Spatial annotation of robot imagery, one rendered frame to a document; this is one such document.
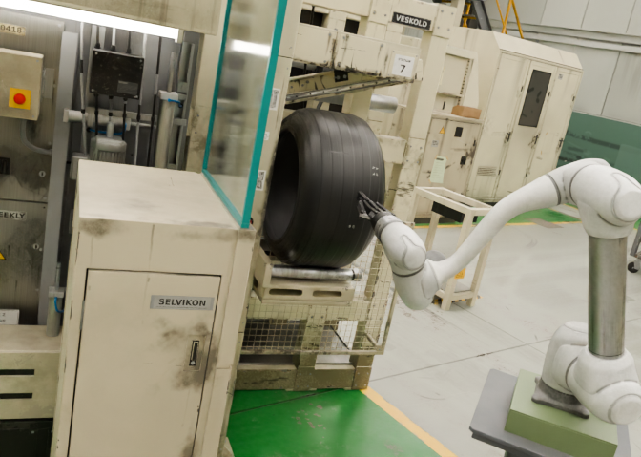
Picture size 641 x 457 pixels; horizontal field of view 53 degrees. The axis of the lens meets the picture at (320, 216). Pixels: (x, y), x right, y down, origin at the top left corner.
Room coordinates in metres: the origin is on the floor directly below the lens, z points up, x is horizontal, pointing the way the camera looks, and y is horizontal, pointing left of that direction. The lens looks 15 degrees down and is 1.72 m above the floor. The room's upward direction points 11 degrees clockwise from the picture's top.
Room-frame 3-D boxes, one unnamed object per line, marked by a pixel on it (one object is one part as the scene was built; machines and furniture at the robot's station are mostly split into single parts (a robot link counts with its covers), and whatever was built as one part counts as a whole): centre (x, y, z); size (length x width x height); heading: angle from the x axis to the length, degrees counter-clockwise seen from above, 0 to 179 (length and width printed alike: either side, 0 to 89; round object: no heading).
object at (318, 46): (2.72, 0.05, 1.71); 0.61 x 0.25 x 0.15; 113
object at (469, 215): (4.87, -1.00, 0.40); 0.60 x 0.35 x 0.80; 40
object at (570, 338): (1.98, -0.91, 0.90); 0.18 x 0.16 x 0.22; 11
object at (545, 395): (2.01, -0.92, 0.77); 0.22 x 0.18 x 0.06; 161
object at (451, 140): (7.41, -1.11, 0.62); 0.91 x 0.58 x 1.25; 130
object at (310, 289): (2.27, 0.00, 0.84); 0.36 x 0.09 x 0.06; 113
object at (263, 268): (2.33, 0.22, 0.90); 0.40 x 0.03 x 0.10; 23
